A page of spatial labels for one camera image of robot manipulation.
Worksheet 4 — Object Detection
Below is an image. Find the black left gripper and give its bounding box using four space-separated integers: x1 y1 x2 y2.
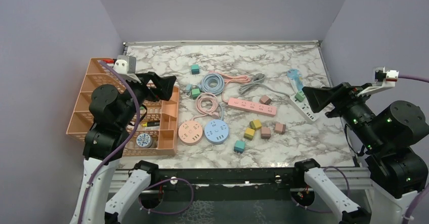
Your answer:
118 70 177 127

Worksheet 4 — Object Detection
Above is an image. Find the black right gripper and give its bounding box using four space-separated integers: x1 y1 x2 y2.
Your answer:
304 79 385 150

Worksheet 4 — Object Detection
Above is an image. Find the yellow charger cube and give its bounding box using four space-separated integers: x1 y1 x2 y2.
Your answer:
243 127 255 140
249 119 262 130

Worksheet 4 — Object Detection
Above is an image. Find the teal charger cube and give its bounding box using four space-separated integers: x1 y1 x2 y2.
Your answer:
191 64 200 75
233 141 245 154

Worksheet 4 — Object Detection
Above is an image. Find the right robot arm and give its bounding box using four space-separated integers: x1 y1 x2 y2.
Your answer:
292 82 428 223

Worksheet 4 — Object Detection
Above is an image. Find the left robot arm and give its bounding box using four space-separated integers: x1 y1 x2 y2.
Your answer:
70 72 177 223

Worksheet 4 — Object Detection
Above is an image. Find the blue plug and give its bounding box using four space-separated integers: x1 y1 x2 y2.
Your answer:
184 84 193 97

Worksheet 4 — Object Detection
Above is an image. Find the white power strip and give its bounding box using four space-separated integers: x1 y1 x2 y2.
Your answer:
289 95 319 124

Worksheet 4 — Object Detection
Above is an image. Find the green charger on white strip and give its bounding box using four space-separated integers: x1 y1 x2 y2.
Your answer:
294 91 306 102

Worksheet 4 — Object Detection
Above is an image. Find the green charger cube left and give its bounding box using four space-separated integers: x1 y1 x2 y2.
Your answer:
191 88 201 100

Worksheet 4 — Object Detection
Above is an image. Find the yellow black marker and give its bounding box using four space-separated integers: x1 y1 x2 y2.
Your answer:
142 121 160 127

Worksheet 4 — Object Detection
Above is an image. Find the orange plastic desk organizer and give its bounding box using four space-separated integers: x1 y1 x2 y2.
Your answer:
66 58 179 159

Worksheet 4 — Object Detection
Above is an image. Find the pink charger cube right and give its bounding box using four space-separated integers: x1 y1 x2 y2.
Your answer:
274 122 286 135

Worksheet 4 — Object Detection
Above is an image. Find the pink charger cube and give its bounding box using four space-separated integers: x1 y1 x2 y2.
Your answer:
261 126 271 139
274 122 286 135

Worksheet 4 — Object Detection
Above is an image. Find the pink round power socket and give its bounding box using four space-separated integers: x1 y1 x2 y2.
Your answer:
178 120 203 146

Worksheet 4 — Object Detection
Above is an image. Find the pink power strip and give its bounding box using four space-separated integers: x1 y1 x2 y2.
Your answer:
227 98 277 117

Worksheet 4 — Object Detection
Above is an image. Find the round patterned tape tin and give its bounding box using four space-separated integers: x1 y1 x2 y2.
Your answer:
136 133 154 149

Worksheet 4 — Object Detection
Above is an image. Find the brown-pink charger cube upper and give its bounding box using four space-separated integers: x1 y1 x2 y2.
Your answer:
259 95 272 105

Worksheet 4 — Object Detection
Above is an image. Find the pink charger cube centre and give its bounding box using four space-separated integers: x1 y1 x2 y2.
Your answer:
261 126 271 139

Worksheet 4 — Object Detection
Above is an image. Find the blue round power socket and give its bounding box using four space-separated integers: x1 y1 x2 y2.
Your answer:
204 119 229 145

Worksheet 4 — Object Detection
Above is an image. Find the pink coiled cable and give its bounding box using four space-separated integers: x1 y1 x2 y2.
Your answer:
191 93 225 122

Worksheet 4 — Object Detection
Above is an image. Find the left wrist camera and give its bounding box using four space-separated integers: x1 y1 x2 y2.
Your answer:
113 55 141 83

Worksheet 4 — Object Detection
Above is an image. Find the blue coiled cable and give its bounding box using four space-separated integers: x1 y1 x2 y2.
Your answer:
200 73 226 95

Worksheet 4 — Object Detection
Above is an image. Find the pink strip cable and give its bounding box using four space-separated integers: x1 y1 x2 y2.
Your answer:
209 71 252 103

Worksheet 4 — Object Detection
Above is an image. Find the grey bundled cable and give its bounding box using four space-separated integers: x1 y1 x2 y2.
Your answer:
238 73 291 98

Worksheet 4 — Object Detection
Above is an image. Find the black metal base rail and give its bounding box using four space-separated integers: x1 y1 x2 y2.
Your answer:
110 167 373 201

